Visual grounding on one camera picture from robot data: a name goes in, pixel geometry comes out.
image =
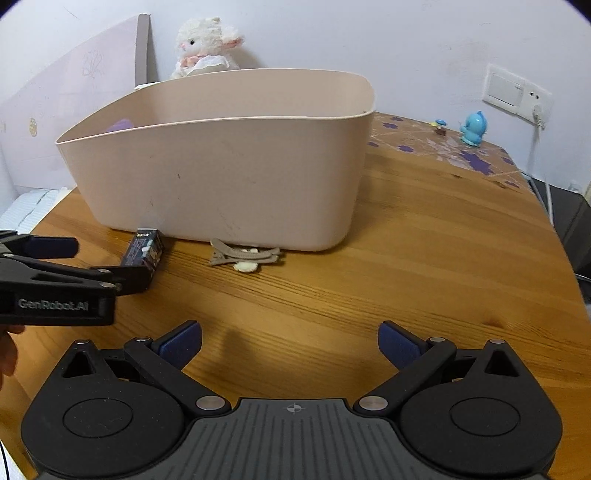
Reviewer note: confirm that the black small box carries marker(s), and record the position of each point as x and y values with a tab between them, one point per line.
145	249

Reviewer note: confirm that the black furniture beside table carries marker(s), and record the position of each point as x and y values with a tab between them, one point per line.
569	213

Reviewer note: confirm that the beige hair clip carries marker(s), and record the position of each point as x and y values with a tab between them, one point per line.
244	260

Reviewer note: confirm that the white plush lamb toy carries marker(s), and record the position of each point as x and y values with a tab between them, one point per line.
203	45

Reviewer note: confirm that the blue cartoon figurine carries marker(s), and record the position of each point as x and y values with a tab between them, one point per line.
473	129

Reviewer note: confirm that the person's left hand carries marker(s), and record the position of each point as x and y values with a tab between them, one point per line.
8	350

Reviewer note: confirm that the pink purple headboard panel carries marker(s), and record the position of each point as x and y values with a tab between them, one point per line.
90	76

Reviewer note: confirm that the white wall switch socket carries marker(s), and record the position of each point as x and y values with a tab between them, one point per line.
517	96

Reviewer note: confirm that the beige plastic storage basket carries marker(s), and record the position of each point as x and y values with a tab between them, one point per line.
253	157

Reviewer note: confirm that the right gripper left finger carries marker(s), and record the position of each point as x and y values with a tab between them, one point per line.
161	361

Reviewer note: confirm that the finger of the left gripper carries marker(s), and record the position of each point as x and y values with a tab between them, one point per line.
127	280
38	247

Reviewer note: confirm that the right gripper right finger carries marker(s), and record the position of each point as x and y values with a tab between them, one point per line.
419	363

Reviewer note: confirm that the purple flower table mat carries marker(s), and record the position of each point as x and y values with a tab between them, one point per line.
414	138

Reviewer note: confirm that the small brown figurine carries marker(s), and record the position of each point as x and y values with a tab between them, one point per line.
440	127

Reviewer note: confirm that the white bed sheet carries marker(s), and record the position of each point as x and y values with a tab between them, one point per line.
30	208

